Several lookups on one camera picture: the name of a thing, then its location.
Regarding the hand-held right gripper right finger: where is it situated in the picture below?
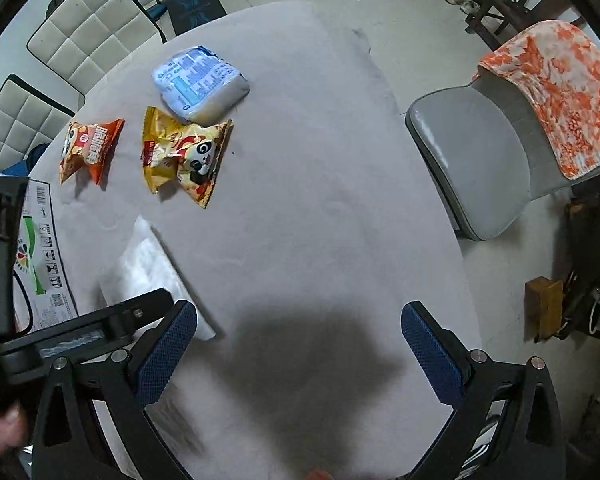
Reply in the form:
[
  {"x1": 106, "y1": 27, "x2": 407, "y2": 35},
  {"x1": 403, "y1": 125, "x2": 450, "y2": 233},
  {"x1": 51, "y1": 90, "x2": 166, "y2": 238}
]
[{"x1": 401, "y1": 301, "x2": 567, "y2": 480}]

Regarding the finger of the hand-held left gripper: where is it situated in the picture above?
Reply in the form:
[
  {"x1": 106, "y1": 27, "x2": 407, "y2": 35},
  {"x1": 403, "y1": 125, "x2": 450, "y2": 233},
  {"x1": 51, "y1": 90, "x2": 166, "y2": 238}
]
[{"x1": 0, "y1": 287, "x2": 176, "y2": 387}]

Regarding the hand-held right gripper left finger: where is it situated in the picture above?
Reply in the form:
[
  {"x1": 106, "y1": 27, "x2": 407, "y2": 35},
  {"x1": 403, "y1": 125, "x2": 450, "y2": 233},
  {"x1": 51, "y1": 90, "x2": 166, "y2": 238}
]
[{"x1": 30, "y1": 300, "x2": 199, "y2": 480}]

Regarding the white plastic packet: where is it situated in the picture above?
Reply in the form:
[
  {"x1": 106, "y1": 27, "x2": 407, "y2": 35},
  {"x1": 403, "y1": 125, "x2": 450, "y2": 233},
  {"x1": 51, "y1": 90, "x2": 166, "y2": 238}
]
[{"x1": 99, "y1": 216, "x2": 217, "y2": 342}]

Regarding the person's left hand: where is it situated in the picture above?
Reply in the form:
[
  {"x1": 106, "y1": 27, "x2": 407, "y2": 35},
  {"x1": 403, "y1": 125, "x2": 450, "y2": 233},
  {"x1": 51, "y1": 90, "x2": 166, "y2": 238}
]
[{"x1": 0, "y1": 404, "x2": 28, "y2": 456}]

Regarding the printed cardboard box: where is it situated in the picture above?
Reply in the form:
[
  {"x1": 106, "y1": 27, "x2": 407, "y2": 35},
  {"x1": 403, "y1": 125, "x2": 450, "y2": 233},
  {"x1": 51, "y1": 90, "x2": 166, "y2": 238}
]
[{"x1": 11, "y1": 177, "x2": 79, "y2": 333}]

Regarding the orange snack packet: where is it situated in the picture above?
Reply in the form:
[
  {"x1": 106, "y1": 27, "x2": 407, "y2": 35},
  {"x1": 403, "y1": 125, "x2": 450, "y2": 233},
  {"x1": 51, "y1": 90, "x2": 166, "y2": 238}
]
[{"x1": 58, "y1": 118, "x2": 126, "y2": 186}]

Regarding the yellow panda snack packet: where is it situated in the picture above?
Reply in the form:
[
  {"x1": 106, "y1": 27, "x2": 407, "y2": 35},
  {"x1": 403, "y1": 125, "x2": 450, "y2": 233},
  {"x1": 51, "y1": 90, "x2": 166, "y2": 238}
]
[{"x1": 141, "y1": 106, "x2": 235, "y2": 210}]

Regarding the white quilted chair lower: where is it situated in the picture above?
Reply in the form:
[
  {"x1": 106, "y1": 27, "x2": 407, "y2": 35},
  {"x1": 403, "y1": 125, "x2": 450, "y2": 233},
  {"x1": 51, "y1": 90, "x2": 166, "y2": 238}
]
[{"x1": 0, "y1": 73, "x2": 77, "y2": 172}]

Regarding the grey padded chair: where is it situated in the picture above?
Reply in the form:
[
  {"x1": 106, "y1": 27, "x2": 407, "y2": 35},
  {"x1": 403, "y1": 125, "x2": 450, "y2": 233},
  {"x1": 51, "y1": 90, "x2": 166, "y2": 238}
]
[{"x1": 404, "y1": 67, "x2": 600, "y2": 242}]

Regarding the blue white tissue pack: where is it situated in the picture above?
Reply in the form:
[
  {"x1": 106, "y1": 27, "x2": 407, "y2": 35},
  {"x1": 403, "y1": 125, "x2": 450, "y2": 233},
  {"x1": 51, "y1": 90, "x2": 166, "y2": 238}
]
[{"x1": 152, "y1": 45, "x2": 251, "y2": 124}]

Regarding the orange floral towel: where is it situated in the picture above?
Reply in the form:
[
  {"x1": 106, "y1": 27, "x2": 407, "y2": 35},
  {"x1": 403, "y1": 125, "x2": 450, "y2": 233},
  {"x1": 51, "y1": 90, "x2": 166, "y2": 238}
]
[{"x1": 472, "y1": 20, "x2": 600, "y2": 180}]

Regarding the dark wooden furniture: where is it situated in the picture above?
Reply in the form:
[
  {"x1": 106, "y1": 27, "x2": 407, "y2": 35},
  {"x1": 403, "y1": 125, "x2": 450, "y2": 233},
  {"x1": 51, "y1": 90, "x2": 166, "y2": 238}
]
[{"x1": 464, "y1": 0, "x2": 583, "y2": 52}]

